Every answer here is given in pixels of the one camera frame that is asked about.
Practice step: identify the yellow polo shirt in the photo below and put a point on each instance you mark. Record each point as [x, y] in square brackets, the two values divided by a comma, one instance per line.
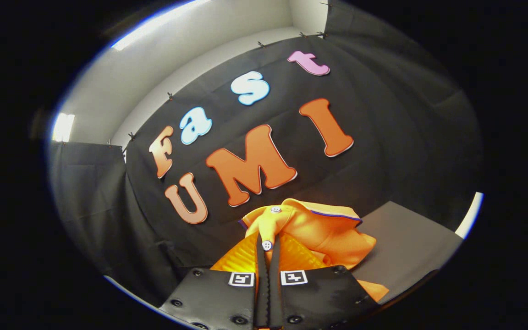
[323, 229]

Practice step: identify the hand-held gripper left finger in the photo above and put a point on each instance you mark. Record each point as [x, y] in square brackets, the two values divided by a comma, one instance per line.
[261, 284]

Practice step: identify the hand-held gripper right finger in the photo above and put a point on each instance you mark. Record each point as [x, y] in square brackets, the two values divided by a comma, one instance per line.
[275, 284]

